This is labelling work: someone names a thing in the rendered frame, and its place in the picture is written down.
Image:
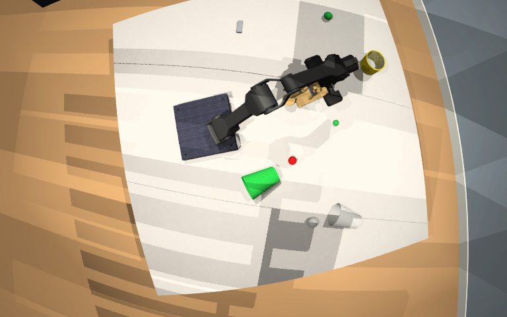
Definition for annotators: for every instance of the green cup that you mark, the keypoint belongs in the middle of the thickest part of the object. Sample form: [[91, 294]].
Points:
[[259, 182]]

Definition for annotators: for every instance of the yellow cylinder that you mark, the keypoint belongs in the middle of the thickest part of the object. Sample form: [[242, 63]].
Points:
[[372, 62]]

